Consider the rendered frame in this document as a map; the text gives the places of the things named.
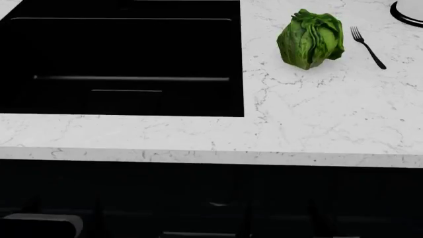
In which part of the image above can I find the black base cabinet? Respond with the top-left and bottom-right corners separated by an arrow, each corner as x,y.
0,158 -> 423,238

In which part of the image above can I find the black kitchen sink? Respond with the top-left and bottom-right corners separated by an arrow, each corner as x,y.
0,0 -> 245,118

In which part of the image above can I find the black fork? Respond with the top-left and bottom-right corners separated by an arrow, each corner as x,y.
350,26 -> 387,70

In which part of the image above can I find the green lettuce head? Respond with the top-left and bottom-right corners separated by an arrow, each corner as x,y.
276,8 -> 346,71

